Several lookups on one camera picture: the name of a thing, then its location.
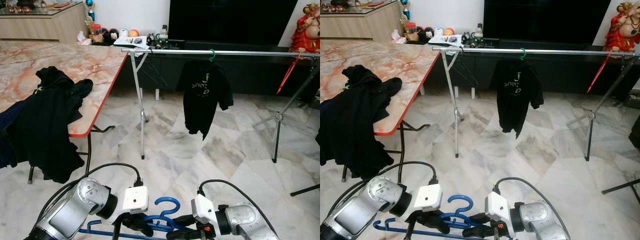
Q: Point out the red hanger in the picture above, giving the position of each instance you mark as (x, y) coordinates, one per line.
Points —
(289, 74)
(599, 73)

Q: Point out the red gold statue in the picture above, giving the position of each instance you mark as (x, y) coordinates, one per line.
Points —
(306, 35)
(622, 34)

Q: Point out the small clear bottle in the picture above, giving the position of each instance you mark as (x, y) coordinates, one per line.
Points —
(164, 32)
(479, 31)

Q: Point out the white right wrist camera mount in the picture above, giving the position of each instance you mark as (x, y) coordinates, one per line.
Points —
(496, 207)
(202, 210)

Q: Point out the blue gold trophy ornament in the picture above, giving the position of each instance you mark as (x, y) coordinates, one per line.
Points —
(404, 12)
(90, 12)

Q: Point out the black soundbar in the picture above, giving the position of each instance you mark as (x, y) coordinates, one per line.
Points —
(235, 46)
(547, 45)

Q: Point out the green hanger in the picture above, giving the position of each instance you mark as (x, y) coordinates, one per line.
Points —
(214, 54)
(525, 53)

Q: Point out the dark blue garment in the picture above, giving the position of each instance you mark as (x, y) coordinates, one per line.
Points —
(6, 140)

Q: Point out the blue plastic hanger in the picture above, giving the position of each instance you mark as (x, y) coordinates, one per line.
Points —
(100, 233)
(400, 231)

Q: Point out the black clothes pile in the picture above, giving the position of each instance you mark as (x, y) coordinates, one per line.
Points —
(45, 125)
(355, 125)

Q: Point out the silver metal clothes rack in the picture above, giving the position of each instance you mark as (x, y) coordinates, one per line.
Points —
(240, 53)
(560, 52)

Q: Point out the dark sofa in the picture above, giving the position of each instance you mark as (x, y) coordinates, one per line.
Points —
(636, 132)

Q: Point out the white pink tissue pack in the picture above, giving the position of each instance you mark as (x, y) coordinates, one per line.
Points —
(398, 38)
(84, 39)

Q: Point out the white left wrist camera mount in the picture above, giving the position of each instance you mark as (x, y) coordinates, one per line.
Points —
(135, 199)
(428, 196)

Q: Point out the black television console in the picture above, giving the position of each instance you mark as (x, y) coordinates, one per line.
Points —
(560, 75)
(250, 75)

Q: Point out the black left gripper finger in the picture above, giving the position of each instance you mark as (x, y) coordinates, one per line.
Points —
(437, 230)
(149, 220)
(142, 231)
(445, 219)

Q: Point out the light wooden cabinet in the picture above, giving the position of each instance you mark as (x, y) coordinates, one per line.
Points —
(45, 27)
(360, 27)

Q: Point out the black printed shirt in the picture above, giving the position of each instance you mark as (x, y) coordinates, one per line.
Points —
(205, 100)
(517, 100)

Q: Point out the small green toy figures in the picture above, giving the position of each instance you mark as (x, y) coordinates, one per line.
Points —
(475, 41)
(160, 42)

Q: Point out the black television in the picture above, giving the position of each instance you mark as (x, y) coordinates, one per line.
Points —
(232, 22)
(547, 22)

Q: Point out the red lid jar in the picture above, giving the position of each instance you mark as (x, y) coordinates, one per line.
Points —
(410, 31)
(96, 32)

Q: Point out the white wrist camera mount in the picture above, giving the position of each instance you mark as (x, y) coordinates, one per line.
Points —
(135, 199)
(496, 207)
(428, 196)
(202, 210)

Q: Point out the marble table red edge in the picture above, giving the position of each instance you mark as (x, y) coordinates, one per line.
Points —
(385, 65)
(75, 65)

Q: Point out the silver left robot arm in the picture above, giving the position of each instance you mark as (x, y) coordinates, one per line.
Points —
(365, 205)
(75, 205)

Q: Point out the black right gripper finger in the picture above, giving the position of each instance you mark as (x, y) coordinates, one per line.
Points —
(479, 233)
(182, 220)
(186, 235)
(476, 218)

